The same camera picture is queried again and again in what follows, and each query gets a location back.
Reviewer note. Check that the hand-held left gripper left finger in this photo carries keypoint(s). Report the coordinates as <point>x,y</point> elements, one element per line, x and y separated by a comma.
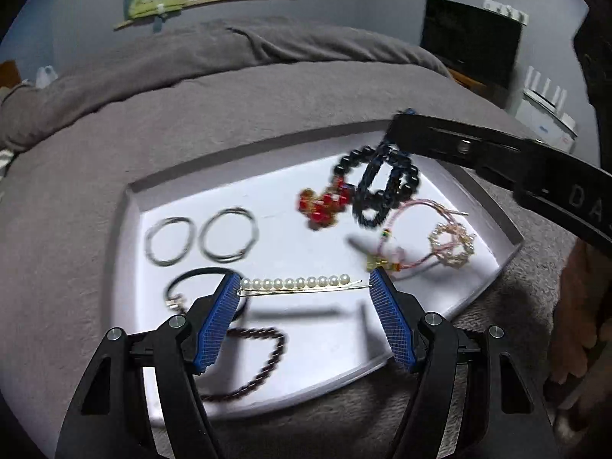
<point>217,325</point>

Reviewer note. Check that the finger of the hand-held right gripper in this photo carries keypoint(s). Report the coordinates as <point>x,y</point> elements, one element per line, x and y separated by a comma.
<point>478,150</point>

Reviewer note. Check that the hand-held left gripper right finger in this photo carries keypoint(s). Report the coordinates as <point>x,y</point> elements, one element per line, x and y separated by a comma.
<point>392,315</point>

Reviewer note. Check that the pearl hair pin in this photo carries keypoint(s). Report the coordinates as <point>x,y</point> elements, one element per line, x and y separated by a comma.
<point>296,281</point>

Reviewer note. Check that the grey shallow cardboard box tray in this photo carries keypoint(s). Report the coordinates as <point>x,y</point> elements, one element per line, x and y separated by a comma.
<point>296,248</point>

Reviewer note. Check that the person's right hand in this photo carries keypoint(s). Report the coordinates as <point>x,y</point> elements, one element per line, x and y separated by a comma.
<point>571,296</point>

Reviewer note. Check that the white router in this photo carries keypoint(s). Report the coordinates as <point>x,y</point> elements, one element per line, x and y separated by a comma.
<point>545,100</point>

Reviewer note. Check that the white box appliance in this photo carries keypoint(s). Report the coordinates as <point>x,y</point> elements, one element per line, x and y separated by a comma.
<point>538,126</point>

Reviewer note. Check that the wooden television stand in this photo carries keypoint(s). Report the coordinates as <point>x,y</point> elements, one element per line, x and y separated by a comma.
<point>471,81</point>

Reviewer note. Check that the black television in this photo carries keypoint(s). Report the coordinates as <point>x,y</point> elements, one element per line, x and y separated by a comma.
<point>468,38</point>

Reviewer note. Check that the grey bed blanket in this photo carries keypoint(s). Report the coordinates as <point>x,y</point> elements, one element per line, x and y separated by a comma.
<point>71,248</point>

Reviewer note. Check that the grey folded comforter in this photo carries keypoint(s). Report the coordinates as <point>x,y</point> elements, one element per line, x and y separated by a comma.
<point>239,52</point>

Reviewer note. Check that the striped pillow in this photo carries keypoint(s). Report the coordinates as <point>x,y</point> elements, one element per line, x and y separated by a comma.
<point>4,167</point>

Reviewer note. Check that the white plastic bag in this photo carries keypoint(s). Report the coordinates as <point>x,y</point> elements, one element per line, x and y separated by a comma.
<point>46,76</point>

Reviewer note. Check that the wooden window shelf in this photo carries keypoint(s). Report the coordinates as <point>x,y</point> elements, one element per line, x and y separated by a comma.
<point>215,1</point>

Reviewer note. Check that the green cloth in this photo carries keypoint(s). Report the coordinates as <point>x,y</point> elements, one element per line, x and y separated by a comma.
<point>148,5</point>

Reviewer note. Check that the wooden headboard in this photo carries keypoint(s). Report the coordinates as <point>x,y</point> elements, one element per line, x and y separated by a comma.
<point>8,71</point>

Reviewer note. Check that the white wall hook rack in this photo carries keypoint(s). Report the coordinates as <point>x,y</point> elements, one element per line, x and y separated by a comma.
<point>507,9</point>

